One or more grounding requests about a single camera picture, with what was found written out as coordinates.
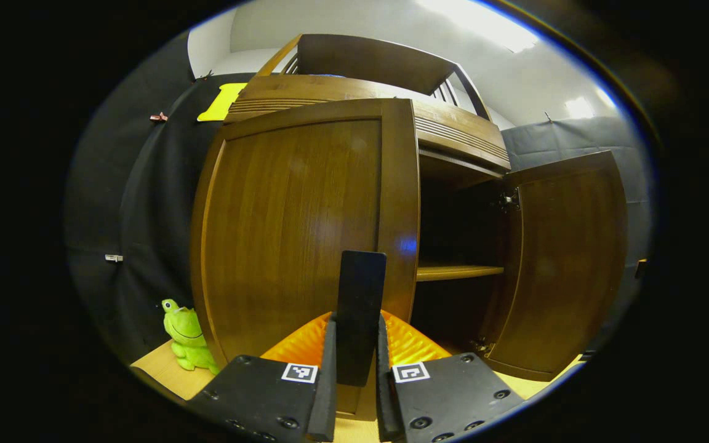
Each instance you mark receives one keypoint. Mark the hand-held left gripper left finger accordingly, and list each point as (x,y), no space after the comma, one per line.
(330,381)

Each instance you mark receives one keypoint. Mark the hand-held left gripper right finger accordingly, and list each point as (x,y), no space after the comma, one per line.
(384,394)

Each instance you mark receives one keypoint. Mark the wooden shoe cabinet door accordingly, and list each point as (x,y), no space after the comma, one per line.
(293,215)
(564,264)

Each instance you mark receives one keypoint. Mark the metal door hinge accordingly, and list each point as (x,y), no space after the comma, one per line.
(509,200)
(482,346)

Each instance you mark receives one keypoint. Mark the wooden inner shelf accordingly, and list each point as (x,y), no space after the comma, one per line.
(453,272)

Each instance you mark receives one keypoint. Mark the green frog plush toy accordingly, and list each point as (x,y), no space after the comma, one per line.
(188,338)

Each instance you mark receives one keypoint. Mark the silver clip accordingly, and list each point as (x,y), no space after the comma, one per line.
(114,258)

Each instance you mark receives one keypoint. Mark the black backdrop cloth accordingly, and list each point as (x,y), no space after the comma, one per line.
(145,184)

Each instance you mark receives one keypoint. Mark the red clip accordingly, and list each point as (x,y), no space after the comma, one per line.
(159,117)

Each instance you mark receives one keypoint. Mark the small ceiling light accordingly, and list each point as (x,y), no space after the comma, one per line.
(579,107)

